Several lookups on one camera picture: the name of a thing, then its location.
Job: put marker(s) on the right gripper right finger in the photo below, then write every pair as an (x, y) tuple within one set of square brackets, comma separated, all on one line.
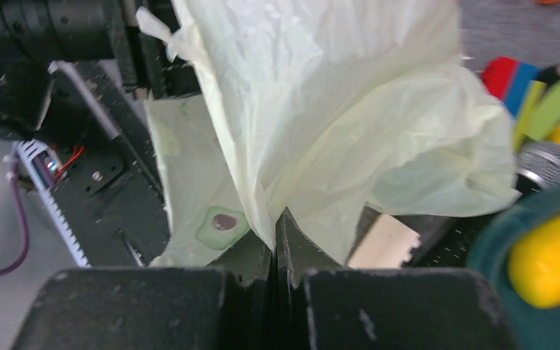
[(324, 306)]

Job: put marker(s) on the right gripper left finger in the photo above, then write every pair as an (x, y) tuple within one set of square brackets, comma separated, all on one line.
[(218, 306)]

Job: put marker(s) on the green avocado plastic bag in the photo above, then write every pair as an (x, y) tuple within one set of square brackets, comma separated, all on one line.
[(320, 108)]

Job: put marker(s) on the yellow fake mango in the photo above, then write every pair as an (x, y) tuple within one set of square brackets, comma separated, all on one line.
[(533, 266)]

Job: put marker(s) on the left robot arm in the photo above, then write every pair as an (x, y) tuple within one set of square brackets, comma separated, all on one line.
[(34, 34)]

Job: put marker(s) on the cream lego brick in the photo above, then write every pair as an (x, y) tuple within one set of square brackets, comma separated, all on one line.
[(387, 244)]

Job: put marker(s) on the black microphone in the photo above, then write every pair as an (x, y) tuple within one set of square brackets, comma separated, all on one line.
[(445, 241)]

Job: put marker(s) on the teal plastic tub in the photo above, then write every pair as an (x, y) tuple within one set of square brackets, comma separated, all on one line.
[(534, 328)]

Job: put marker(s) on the red small block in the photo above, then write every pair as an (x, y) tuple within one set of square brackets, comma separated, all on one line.
[(498, 75)]

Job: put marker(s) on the long green block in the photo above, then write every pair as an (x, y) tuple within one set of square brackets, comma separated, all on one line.
[(538, 114)]

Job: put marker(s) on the blue lego block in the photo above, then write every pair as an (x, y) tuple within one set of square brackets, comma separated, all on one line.
[(519, 84)]

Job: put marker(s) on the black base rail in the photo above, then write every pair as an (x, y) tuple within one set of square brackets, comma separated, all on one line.
[(110, 193)]

